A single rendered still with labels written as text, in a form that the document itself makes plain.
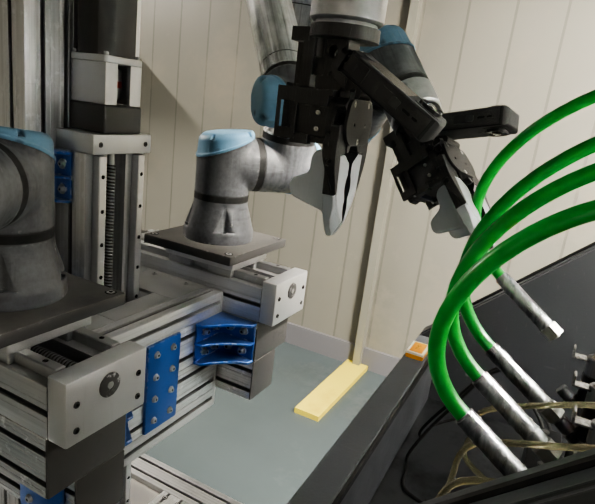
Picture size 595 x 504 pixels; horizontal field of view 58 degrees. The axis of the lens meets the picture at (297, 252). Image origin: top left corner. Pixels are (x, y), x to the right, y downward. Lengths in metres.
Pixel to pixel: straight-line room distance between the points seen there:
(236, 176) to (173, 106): 2.32
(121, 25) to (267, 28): 0.24
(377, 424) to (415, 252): 2.05
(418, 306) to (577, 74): 1.25
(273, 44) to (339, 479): 0.62
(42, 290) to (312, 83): 0.45
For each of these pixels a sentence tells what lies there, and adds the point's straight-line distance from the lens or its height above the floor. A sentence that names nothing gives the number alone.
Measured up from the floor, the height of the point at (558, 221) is 1.29.
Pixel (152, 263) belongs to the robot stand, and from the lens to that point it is 1.25.
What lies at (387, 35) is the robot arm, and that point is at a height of 1.45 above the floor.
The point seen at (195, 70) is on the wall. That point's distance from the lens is 3.33.
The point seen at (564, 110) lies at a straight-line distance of 0.69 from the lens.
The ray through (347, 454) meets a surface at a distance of 0.69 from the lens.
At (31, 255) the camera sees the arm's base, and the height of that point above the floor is 1.11.
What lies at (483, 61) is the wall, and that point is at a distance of 2.66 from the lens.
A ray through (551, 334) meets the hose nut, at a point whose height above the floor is 1.11.
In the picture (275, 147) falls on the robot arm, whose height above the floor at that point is 1.25.
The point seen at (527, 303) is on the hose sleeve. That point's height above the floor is 1.14.
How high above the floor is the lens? 1.34
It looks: 15 degrees down
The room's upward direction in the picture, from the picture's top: 7 degrees clockwise
